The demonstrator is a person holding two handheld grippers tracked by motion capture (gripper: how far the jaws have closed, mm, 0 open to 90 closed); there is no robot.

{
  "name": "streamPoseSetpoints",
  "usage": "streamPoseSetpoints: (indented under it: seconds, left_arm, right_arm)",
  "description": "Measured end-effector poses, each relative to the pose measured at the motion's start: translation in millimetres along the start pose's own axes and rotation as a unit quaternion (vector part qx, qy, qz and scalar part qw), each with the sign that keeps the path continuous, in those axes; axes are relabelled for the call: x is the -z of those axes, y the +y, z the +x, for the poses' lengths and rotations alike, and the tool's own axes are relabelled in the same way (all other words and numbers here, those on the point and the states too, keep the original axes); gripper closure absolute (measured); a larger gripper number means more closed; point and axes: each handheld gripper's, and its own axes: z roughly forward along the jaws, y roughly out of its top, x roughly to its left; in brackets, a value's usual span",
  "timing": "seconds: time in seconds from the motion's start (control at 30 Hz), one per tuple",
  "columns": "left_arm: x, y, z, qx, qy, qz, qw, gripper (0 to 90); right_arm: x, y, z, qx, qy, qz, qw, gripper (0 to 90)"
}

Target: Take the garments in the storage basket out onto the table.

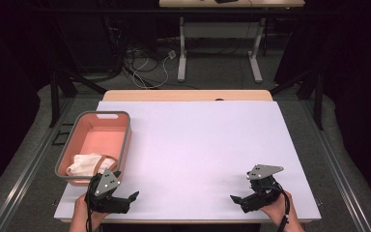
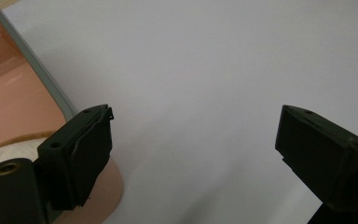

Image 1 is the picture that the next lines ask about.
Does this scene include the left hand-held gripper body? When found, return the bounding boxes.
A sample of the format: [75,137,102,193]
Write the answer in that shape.
[85,167,131,215]

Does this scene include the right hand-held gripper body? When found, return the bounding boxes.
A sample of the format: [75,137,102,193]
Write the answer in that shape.
[241,163,285,214]

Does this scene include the cream baby bodysuit brown trim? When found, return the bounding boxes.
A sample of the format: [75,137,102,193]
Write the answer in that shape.
[66,152,120,178]

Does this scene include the pink plastic basket grey rim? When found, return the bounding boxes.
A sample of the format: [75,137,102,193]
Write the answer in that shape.
[54,110,133,188]

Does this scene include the person's right hand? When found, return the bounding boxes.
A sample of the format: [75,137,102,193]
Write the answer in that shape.
[260,191,294,226]

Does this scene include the person's left hand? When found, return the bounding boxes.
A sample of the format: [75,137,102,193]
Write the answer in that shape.
[72,192,110,227]

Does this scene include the black metal stand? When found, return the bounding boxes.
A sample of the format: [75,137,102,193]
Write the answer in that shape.
[270,69,325,131]
[48,69,107,129]

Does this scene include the light wooden table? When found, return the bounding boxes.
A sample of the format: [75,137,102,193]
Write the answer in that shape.
[60,89,313,224]

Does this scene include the dark curtain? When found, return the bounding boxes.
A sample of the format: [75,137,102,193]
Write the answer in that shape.
[0,0,51,204]
[274,0,371,211]

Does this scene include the wooden desk white legs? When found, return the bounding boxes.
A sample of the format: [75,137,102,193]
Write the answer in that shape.
[158,0,306,84]

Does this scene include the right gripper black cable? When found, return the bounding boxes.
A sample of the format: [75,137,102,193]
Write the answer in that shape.
[271,182,292,232]

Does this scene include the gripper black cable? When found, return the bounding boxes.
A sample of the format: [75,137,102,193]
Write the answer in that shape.
[271,182,292,232]
[84,187,95,232]

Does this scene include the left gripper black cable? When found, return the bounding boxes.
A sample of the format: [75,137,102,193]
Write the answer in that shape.
[84,187,95,232]

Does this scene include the grey metal floor rail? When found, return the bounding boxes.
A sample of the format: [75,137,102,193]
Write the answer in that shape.
[0,98,75,232]
[299,100,371,232]

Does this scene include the white floor cable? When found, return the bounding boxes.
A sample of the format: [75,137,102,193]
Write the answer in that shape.
[131,54,171,90]

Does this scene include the bundle of black cables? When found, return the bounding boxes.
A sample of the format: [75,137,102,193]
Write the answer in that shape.
[102,15,162,83]

